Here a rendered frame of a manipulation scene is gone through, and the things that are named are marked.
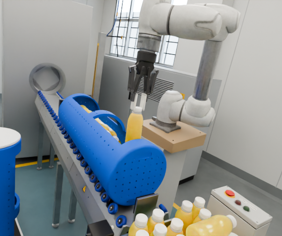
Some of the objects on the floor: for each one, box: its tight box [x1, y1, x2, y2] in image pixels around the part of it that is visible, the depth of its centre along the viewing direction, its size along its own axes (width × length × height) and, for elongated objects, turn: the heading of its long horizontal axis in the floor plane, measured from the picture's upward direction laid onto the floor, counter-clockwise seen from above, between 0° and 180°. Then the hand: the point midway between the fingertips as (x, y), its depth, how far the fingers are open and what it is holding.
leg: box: [49, 142, 55, 169], centre depth 270 cm, size 6×6×63 cm
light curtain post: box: [91, 32, 107, 104], centre depth 227 cm, size 6×6×170 cm
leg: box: [52, 162, 64, 228], centre depth 185 cm, size 6×6×63 cm
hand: (138, 102), depth 89 cm, fingers closed on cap, 4 cm apart
